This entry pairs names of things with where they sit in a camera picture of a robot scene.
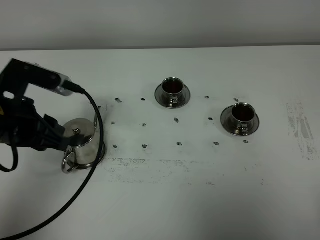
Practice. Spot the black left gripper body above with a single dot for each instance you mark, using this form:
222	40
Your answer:
20	124

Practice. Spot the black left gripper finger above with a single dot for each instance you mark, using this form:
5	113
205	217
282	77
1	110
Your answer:
55	134

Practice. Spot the stainless steel teapot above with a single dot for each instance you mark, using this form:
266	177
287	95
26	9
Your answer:
84	136

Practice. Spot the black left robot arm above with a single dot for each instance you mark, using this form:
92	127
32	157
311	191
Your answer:
20	124

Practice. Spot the left stainless steel saucer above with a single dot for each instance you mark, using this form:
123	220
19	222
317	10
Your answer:
183	100

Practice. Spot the stainless steel saucer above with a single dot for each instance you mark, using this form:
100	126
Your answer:
183	100
227	124

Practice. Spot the left stainless steel teacup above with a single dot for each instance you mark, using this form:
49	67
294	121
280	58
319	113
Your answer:
172	88

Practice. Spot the stainless steel teacup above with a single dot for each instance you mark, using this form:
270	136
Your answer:
172	88
242	117

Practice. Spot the right stainless steel saucer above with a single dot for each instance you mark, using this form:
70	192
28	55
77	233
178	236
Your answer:
227	124

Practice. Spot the right stainless steel teacup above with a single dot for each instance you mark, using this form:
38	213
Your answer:
242	117

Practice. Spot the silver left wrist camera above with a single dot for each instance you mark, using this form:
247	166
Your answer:
49	79

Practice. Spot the black left camera bracket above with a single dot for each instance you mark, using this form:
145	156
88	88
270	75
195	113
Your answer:
15	79

